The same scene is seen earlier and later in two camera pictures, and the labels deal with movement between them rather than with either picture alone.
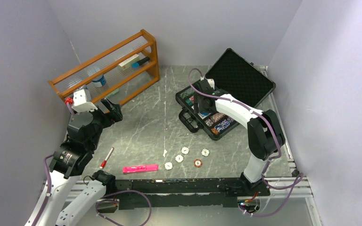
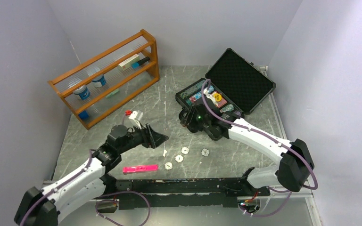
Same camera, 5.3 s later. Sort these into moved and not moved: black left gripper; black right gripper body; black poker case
Moved: black right gripper body; black left gripper
Not moved: black poker case
